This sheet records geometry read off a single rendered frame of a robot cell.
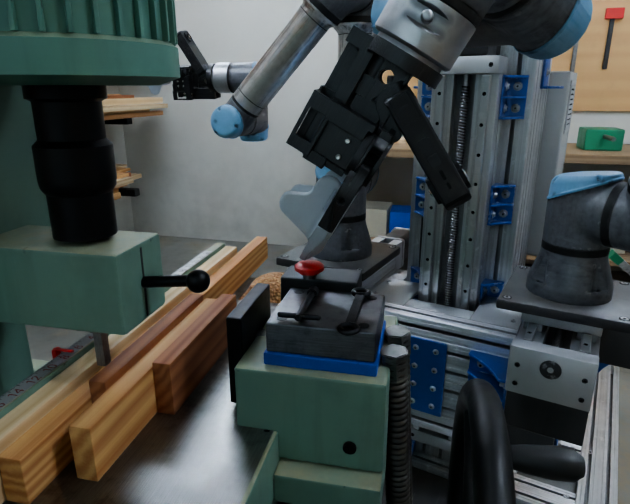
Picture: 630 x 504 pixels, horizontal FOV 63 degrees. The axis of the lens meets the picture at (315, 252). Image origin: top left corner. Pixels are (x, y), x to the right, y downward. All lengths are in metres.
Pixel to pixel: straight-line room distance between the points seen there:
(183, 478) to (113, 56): 0.32
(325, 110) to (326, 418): 0.26
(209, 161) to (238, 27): 1.00
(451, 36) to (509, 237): 0.83
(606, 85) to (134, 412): 3.56
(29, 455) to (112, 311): 0.12
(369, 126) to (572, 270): 0.66
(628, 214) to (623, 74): 2.87
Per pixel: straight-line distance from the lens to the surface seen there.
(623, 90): 3.82
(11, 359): 0.71
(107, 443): 0.47
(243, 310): 0.49
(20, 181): 0.55
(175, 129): 4.28
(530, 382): 0.98
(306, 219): 0.48
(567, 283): 1.03
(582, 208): 1.01
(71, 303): 0.47
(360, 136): 0.45
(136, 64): 0.39
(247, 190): 4.08
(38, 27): 0.38
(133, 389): 0.48
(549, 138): 1.44
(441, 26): 0.45
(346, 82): 0.47
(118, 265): 0.43
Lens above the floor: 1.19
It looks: 18 degrees down
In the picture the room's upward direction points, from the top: straight up
